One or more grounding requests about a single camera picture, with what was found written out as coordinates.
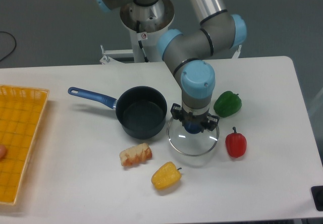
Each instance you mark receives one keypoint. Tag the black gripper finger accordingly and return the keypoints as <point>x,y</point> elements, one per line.
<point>210,122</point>
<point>176,112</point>

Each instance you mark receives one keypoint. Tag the toy bread piece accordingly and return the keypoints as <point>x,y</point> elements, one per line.
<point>135,155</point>

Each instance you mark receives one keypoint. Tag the green toy bell pepper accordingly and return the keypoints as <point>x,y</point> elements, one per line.
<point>227,104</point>

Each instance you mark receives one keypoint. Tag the glass lid blue knob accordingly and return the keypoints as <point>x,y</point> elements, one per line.
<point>188,144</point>

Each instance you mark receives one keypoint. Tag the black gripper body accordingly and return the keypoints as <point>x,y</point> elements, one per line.
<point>191,120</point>

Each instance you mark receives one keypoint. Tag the yellow toy bell pepper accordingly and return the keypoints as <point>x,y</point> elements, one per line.
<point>166,176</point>

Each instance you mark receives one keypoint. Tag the black device at table edge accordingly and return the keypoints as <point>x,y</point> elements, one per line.
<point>317,194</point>

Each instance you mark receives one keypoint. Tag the dark saucepan blue handle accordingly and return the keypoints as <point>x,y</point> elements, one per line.
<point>141,110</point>

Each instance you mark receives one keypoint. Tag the yellow plastic basket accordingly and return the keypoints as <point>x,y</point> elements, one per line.
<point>21,112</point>

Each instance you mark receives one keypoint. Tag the pink object in basket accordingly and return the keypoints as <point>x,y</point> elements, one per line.
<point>3,151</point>

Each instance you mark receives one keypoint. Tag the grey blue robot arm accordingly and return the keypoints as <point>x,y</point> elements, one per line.
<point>196,78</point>

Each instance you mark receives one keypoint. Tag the red toy bell pepper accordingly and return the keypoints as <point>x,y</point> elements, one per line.
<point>236,144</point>

